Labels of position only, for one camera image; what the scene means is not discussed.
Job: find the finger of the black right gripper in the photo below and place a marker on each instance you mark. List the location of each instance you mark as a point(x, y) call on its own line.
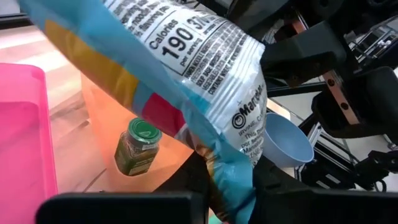
point(301, 53)
point(379, 102)

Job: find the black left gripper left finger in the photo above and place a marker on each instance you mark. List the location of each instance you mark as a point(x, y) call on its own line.
point(124, 208)

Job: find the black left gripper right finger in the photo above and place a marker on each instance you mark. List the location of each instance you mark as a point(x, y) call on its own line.
point(326, 208)

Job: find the green lid spice jar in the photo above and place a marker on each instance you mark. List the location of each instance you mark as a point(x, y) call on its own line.
point(136, 152)

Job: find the blue ramen packet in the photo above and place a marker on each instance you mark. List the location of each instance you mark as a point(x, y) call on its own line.
point(186, 62)

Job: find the light blue plastic bowl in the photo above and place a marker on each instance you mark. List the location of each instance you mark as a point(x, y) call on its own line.
point(289, 143)

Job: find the orange translucent plastic bin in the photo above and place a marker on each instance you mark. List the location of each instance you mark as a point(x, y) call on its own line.
point(102, 130)

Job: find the pink plastic bin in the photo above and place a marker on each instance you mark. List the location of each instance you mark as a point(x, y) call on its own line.
point(25, 140)

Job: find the black aluminium frame rail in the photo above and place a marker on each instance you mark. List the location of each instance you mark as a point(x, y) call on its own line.
point(295, 90)
point(15, 21)

